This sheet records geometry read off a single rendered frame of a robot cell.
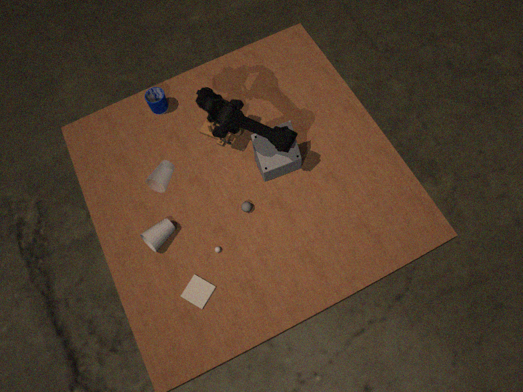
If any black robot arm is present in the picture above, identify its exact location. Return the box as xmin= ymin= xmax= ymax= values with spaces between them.
xmin=196 ymin=87 xmax=298 ymax=153

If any blue mug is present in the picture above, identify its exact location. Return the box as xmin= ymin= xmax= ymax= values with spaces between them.
xmin=145 ymin=87 xmax=169 ymax=115

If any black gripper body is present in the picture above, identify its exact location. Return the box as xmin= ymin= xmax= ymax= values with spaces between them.
xmin=212 ymin=99 xmax=244 ymax=138

